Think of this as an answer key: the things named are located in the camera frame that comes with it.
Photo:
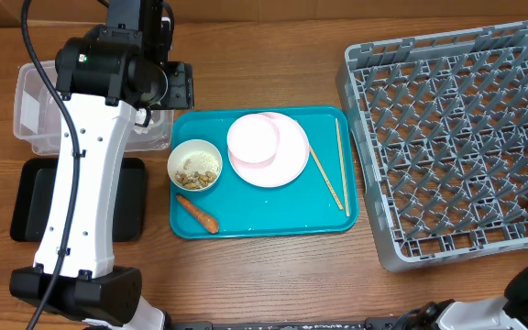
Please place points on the large pink plate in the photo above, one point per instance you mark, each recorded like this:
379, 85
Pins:
286, 165

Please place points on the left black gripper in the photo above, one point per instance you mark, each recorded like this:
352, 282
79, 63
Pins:
182, 93

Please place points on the clear plastic storage bin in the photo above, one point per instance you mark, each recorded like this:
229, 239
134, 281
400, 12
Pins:
37, 119

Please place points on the teal serving tray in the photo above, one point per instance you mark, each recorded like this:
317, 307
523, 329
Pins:
303, 206

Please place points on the white bowl with food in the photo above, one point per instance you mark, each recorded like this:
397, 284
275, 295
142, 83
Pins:
195, 165

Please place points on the white tissue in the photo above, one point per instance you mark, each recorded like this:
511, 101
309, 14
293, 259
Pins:
147, 120

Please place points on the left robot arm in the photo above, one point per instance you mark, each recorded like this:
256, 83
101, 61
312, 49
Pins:
104, 79

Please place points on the orange carrot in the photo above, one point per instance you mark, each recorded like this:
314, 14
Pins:
207, 221

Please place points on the grey dishwasher rack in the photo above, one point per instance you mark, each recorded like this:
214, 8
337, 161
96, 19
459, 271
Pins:
440, 124

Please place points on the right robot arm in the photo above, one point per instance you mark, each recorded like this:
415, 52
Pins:
509, 311

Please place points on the wooden chopstick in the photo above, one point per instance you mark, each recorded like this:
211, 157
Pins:
326, 179
342, 167

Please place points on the small pink bowl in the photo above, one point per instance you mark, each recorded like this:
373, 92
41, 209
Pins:
253, 138

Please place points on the black plastic tray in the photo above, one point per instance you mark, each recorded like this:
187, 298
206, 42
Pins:
34, 196

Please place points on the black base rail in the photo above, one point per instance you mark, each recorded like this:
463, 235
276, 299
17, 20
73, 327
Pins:
372, 323

